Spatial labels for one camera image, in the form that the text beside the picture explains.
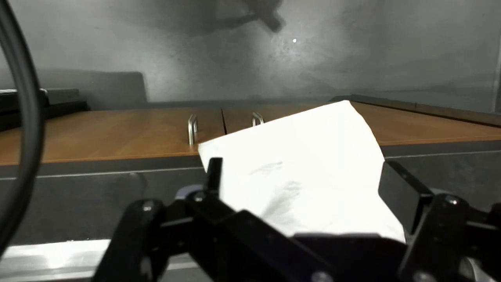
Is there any narrow wooden base cabinet door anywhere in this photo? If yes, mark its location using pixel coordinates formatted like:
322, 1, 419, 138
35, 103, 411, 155
220, 100, 501, 149

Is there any wide wooden base cabinet door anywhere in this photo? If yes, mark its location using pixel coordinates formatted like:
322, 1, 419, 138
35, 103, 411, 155
0, 106, 226, 167

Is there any white paper towel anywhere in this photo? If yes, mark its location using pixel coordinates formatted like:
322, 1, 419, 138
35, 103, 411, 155
195, 98, 407, 244

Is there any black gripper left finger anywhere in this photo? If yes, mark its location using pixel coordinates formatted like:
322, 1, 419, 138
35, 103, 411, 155
92, 155, 335, 282

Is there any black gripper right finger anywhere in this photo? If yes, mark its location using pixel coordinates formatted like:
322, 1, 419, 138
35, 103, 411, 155
378, 158, 501, 282

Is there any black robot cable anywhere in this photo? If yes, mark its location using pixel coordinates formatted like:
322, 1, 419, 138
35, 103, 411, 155
0, 0, 45, 257

